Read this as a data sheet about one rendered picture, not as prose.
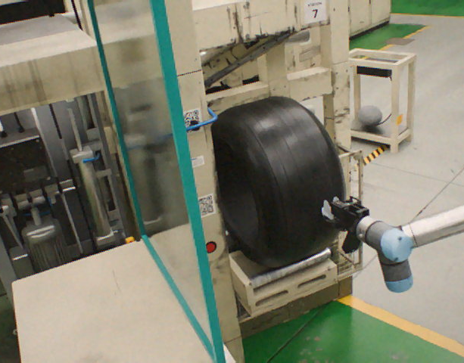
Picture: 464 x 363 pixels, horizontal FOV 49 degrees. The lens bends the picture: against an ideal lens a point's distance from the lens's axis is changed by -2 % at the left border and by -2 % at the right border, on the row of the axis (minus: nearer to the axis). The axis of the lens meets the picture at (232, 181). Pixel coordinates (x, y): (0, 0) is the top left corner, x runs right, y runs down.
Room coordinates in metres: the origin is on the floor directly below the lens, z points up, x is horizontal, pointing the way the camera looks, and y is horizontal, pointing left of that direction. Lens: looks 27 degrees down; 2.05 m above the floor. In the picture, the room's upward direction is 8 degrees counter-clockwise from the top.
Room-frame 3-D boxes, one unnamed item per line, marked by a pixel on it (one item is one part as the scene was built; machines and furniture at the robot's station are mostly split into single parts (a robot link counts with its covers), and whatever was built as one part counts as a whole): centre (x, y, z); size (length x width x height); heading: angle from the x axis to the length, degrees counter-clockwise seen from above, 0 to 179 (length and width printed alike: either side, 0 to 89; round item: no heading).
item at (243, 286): (1.56, 0.06, 0.90); 0.40 x 0.03 x 0.10; 21
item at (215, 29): (1.95, -0.12, 1.71); 0.61 x 0.25 x 0.15; 111
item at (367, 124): (4.39, -1.37, 0.40); 0.60 x 0.35 x 0.80; 43
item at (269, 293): (1.49, -0.16, 0.84); 0.36 x 0.09 x 0.06; 111
